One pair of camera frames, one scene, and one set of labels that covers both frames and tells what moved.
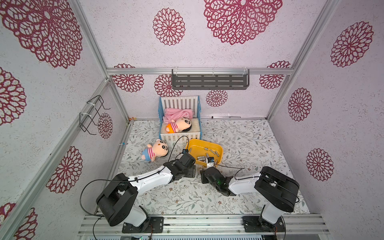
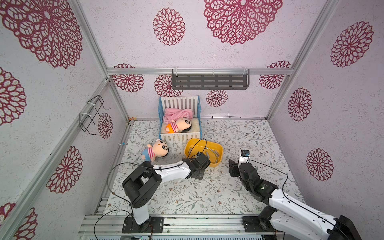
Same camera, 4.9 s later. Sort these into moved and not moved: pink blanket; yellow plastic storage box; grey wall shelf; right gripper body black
Moved: right gripper body black
Not moved: yellow plastic storage box; grey wall shelf; pink blanket
